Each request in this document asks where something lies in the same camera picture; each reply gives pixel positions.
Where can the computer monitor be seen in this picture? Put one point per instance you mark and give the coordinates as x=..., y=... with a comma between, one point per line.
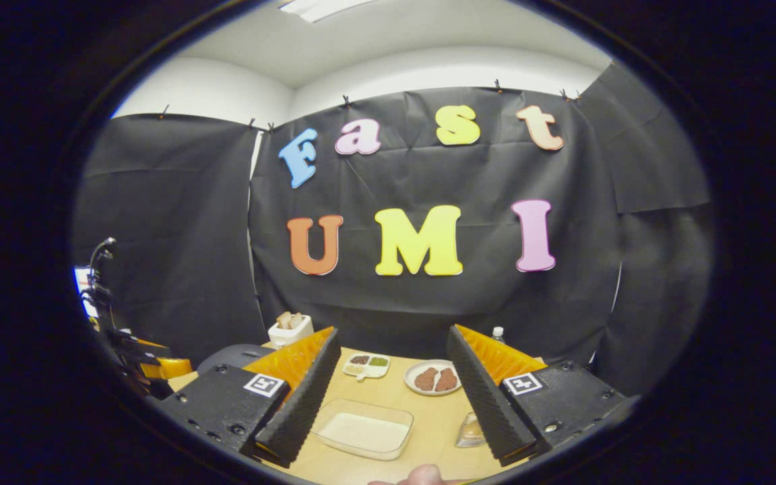
x=83, y=289

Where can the green tea bottle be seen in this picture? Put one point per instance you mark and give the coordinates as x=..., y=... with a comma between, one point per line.
x=498, y=333

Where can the clear plastic rice container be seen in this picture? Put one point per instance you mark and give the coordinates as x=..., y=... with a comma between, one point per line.
x=324, y=404

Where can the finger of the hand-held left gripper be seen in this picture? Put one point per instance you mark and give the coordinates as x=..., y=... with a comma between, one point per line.
x=169, y=367

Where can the clear square chopstick holder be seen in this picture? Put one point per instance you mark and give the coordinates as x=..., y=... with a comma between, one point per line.
x=470, y=431

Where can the white toaster with bread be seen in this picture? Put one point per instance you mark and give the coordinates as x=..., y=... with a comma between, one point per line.
x=292, y=330

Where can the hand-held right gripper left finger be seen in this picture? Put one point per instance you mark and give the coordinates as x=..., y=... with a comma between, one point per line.
x=307, y=404

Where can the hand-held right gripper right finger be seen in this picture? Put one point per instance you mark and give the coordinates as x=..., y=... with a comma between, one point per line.
x=482, y=397

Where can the brown meat piece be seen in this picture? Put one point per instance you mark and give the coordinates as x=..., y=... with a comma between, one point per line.
x=446, y=380
x=426, y=379

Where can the white divided sauce dish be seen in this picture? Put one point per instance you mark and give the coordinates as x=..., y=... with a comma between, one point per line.
x=366, y=365

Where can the black backdrop cloth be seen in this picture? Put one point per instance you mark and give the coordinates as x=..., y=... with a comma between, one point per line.
x=428, y=310

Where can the white round plate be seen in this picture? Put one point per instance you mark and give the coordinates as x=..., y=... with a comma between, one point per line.
x=409, y=374

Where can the dark grey rice cooker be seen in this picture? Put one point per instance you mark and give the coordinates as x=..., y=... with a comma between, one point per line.
x=233, y=356

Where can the white ceiling light panel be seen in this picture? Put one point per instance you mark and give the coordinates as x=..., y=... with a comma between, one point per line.
x=324, y=8

